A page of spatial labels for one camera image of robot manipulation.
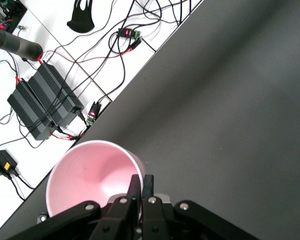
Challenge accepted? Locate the dark grey cylinder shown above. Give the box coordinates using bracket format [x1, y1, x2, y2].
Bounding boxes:
[0, 26, 44, 62]

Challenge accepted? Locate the black circuit board tray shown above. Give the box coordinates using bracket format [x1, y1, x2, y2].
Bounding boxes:
[0, 0, 28, 33]

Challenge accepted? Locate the black box yellow label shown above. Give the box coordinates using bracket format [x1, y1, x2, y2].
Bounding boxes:
[0, 149, 19, 177]

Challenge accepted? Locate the short black cable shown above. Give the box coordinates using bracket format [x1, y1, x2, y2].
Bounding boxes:
[8, 172, 36, 201]

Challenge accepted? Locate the black finned power supply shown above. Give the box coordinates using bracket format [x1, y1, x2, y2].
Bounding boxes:
[6, 81, 58, 141]
[27, 61, 85, 128]

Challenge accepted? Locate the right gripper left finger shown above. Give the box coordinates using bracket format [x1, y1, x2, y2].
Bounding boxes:
[4, 174, 142, 240]

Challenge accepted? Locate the black cutout plastic holder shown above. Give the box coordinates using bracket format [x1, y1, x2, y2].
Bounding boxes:
[66, 0, 96, 34]

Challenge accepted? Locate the adapter board with red LED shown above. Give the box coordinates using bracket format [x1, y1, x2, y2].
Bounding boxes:
[117, 27, 143, 42]
[86, 101, 103, 126]

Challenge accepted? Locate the pink plastic cup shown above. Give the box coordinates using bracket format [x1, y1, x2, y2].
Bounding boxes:
[45, 140, 147, 221]

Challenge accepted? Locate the long black cable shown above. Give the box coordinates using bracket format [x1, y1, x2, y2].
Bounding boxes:
[97, 17, 163, 102]

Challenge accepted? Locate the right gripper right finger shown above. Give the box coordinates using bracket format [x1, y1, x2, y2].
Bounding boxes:
[136, 174, 261, 240]

